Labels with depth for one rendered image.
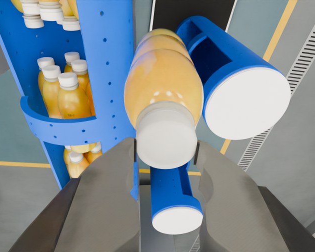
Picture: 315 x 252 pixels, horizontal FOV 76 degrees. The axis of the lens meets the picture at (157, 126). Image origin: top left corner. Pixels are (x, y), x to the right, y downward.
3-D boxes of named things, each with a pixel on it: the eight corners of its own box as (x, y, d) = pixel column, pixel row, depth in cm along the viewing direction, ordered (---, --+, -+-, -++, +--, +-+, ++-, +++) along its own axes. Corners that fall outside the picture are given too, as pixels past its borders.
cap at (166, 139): (127, 116, 13) (123, 132, 12) (183, 96, 13) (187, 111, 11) (150, 156, 16) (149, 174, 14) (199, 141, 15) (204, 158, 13)
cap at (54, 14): (62, 5, 38) (64, 15, 39) (39, 5, 37) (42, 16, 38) (61, 8, 36) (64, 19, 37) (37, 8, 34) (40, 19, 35)
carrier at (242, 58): (215, 11, 128) (171, 19, 130) (301, 57, 59) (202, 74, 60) (214, 56, 145) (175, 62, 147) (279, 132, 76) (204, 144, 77)
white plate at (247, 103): (301, 60, 58) (299, 59, 59) (205, 76, 59) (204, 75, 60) (280, 134, 75) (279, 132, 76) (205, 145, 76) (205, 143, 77)
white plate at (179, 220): (179, 238, 122) (179, 236, 123) (214, 218, 109) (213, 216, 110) (142, 226, 110) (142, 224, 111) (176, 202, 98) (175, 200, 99)
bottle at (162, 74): (128, 40, 28) (93, 106, 13) (176, 19, 27) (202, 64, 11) (148, 84, 32) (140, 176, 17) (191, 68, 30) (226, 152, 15)
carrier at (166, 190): (166, 141, 192) (187, 122, 180) (179, 237, 123) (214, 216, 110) (142, 127, 181) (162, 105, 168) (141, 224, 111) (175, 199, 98)
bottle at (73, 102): (74, 136, 59) (57, 76, 48) (98, 136, 60) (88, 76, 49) (67, 153, 53) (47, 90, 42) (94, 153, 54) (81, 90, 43)
